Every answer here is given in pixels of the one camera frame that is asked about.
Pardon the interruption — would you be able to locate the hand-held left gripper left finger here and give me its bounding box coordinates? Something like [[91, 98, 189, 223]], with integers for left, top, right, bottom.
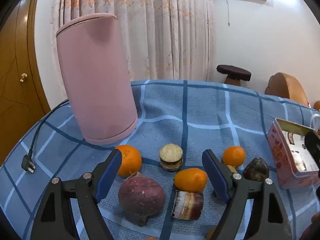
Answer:
[[30, 149, 123, 240]]

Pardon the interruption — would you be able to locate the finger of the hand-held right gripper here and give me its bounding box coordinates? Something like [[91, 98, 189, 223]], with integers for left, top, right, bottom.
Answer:
[[304, 129, 320, 170]]

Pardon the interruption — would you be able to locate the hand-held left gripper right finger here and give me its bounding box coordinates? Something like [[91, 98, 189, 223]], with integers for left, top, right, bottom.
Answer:
[[201, 149, 293, 240]]

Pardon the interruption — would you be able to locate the oval orange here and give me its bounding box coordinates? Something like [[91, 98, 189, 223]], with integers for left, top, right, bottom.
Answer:
[[174, 168, 208, 193]]

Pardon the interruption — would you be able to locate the large orange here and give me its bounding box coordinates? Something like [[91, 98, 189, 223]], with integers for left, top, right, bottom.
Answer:
[[115, 144, 142, 177]]

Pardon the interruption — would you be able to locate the small round orange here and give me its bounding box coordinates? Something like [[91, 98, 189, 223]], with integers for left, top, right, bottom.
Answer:
[[222, 146, 246, 168]]

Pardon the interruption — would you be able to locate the pink tin box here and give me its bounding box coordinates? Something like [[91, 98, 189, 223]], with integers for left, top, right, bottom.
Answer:
[[266, 117, 320, 190]]

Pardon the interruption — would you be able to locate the dark purple round fruit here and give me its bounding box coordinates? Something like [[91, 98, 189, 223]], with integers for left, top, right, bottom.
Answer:
[[118, 172, 166, 227]]

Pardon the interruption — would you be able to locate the dark brown wrinkled fruit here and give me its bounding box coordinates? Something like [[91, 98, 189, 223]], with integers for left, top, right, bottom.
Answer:
[[243, 157, 270, 182]]

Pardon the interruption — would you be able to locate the layered cake slice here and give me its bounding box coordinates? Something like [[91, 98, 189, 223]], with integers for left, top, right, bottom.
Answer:
[[171, 190, 204, 221]]

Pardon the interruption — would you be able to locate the round sandwich cookie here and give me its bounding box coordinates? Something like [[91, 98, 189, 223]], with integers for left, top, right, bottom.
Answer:
[[159, 144, 184, 172]]

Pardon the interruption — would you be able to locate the blue plaid blanket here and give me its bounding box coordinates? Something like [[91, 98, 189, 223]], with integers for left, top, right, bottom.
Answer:
[[0, 79, 320, 240]]

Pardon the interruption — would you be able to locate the pink chair back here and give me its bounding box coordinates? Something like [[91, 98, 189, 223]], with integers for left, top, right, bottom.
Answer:
[[55, 13, 138, 145]]

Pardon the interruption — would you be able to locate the dark round stool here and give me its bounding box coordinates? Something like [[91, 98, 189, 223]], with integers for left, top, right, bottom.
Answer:
[[216, 64, 252, 88]]

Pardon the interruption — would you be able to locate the wooden door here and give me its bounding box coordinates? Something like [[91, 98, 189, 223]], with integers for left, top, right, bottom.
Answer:
[[0, 0, 52, 167]]

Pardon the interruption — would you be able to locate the floral pink curtain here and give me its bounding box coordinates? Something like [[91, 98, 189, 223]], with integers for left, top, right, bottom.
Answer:
[[50, 0, 217, 98]]

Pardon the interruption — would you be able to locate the black power cable with plug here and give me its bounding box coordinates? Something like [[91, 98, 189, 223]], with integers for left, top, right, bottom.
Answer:
[[21, 99, 69, 174]]

